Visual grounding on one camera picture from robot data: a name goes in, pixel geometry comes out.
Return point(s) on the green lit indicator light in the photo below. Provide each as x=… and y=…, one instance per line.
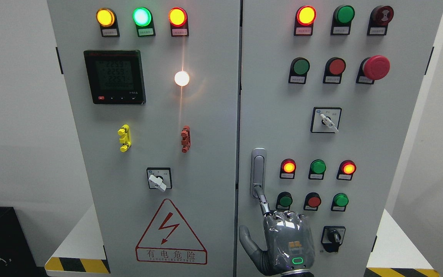
x=144, y=23

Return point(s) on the white lit indicator lamp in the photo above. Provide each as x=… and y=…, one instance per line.
x=182, y=78

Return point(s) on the dark red buzzer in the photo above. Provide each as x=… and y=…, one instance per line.
x=380, y=17

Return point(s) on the red push button upper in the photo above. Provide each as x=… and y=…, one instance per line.
x=334, y=69

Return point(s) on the red emergency stop button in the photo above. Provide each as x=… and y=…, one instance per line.
x=372, y=69

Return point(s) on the left grey cabinet door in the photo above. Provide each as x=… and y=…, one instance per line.
x=203, y=179

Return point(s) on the black key switch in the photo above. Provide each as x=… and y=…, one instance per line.
x=332, y=238

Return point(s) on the right grey cabinet door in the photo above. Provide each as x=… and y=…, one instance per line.
x=276, y=115

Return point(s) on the green push button upper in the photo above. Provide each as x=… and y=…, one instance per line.
x=299, y=69

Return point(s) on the white platform hazard stripes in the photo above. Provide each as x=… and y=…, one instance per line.
x=82, y=254

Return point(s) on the silver door handle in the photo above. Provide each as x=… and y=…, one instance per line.
x=258, y=159

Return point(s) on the left white selector switch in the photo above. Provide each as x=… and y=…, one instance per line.
x=159, y=178

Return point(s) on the grey cabinet door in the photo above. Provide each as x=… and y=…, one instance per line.
x=276, y=115
x=203, y=179

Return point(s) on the black box lower left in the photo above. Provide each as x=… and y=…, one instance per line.
x=16, y=259

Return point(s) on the orange red indicator light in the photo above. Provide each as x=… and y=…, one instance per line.
x=178, y=19

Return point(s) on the red lit indicator lower right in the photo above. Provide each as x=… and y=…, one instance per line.
x=346, y=170

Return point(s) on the red lit indicator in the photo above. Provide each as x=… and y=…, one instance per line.
x=304, y=21
x=346, y=170
x=288, y=169

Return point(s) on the yellow indicator light top left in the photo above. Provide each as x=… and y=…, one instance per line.
x=108, y=22

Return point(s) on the red push button lower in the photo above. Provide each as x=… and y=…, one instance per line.
x=312, y=202

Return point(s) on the black digital power meter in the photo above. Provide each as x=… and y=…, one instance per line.
x=115, y=77

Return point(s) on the green indicator lower middle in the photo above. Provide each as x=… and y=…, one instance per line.
x=317, y=170

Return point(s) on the green indicator top right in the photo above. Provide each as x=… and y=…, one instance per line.
x=341, y=20

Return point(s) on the red lit indicator top right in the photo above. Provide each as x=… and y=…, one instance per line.
x=304, y=21

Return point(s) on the red plastic connector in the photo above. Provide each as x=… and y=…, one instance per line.
x=185, y=139

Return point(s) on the green push button lower right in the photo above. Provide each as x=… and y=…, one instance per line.
x=340, y=202

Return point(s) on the red lit indicator lower left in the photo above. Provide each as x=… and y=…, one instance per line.
x=288, y=169

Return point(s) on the red push button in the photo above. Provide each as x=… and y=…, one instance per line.
x=334, y=69
x=312, y=202

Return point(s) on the upper right selector switch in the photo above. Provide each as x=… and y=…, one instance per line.
x=325, y=119

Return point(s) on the red electric hazard sign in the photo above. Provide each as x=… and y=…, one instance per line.
x=170, y=239

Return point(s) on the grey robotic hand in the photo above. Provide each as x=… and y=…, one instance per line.
x=288, y=238

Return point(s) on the yellow plastic connector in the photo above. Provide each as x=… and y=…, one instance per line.
x=125, y=138

